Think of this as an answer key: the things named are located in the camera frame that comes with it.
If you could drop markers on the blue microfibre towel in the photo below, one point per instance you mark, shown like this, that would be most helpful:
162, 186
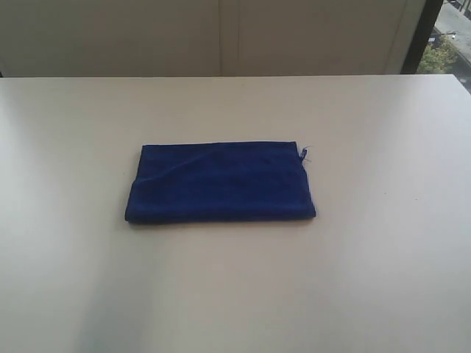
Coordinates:
220, 182

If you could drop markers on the dark window frame post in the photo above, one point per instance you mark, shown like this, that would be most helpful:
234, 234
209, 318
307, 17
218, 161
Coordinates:
422, 32

